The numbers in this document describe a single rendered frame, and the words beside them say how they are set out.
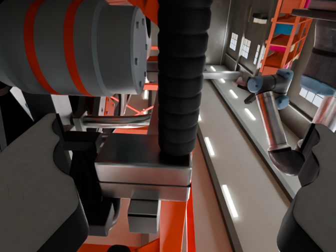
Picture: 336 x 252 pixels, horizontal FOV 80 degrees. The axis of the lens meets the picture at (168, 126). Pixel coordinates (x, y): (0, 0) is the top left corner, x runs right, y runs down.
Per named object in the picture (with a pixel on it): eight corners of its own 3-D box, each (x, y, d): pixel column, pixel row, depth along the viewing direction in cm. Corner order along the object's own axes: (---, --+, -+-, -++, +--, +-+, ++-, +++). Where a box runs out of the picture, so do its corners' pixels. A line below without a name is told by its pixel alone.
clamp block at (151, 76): (145, 60, 47) (146, 82, 49) (185, 62, 46) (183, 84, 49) (148, 55, 51) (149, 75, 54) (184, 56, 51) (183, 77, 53)
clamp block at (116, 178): (91, 162, 18) (100, 200, 21) (193, 167, 18) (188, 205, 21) (108, 130, 22) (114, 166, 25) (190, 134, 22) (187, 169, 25)
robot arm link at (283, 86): (280, 73, 92) (272, 96, 98) (299, 72, 95) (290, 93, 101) (268, 68, 98) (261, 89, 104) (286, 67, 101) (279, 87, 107)
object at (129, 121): (70, 116, 40) (81, 157, 46) (167, 120, 39) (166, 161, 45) (100, 83, 55) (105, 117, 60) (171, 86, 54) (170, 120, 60)
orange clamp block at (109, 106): (78, 114, 58) (90, 122, 67) (105, 116, 58) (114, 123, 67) (81, 91, 59) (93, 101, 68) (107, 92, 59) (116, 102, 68)
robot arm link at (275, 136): (267, 180, 95) (242, 81, 101) (286, 175, 98) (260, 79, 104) (287, 182, 84) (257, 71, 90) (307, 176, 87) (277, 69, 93)
